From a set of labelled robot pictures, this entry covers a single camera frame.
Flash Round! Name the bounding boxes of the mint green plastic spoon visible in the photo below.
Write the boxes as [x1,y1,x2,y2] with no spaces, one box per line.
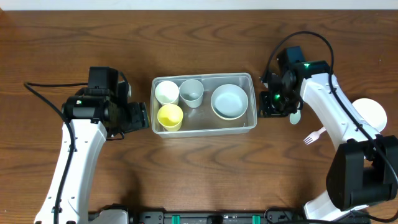
[289,110,301,125]

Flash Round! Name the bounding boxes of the yellow plastic cup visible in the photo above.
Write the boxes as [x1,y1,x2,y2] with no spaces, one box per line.
[157,104,183,131]

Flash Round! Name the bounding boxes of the cream plastic cup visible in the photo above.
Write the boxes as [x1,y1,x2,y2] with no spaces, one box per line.
[155,81,180,105]

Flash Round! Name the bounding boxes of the grey plastic bowl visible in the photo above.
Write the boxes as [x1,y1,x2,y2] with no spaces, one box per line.
[211,84,249,117]

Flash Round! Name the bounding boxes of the yellow plastic bowl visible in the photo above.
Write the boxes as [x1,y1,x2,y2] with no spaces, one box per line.
[211,108,246,121]

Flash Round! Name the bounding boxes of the pink plastic fork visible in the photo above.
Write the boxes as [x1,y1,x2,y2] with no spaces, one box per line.
[303,127,326,145]

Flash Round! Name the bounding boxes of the clear plastic container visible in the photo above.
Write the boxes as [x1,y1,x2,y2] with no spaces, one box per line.
[150,72,257,138]

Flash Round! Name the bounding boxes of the grey plastic cup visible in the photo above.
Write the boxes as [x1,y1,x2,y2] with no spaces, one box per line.
[179,79,204,108]

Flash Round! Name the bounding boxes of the white plastic bowl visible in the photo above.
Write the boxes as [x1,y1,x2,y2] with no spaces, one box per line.
[352,98,387,132]

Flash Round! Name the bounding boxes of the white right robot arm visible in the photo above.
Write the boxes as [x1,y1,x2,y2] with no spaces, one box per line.
[258,47,397,222]

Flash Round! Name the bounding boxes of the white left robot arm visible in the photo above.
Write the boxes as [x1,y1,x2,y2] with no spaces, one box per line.
[34,67,149,223]

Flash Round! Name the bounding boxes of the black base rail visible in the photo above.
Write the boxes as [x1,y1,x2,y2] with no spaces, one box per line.
[88,208,373,224]

